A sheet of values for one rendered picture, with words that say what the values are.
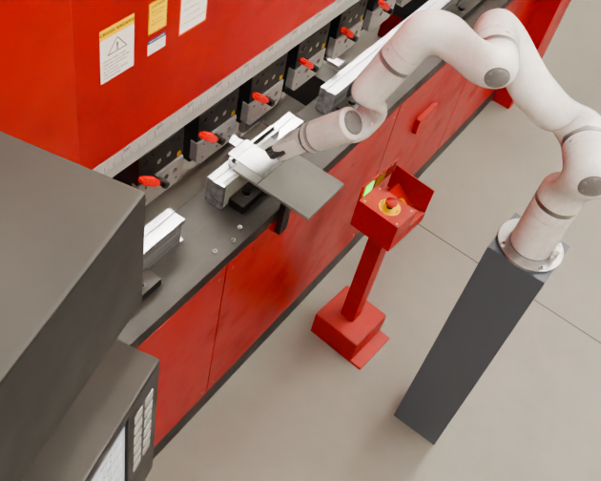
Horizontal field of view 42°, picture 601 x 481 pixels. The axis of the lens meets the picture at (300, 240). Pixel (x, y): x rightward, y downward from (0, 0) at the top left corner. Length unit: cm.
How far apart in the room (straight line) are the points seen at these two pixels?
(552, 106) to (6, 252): 138
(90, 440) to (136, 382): 10
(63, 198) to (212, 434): 209
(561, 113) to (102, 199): 130
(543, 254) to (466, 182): 171
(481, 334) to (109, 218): 179
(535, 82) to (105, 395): 120
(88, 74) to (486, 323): 144
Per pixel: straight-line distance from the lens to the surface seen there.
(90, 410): 109
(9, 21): 95
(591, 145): 199
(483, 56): 174
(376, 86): 186
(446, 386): 273
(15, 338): 74
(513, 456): 312
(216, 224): 224
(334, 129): 195
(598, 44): 526
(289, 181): 221
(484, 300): 237
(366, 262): 278
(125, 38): 149
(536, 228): 217
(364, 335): 302
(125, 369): 112
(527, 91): 188
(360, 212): 255
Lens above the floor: 257
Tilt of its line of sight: 49 degrees down
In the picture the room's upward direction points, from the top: 15 degrees clockwise
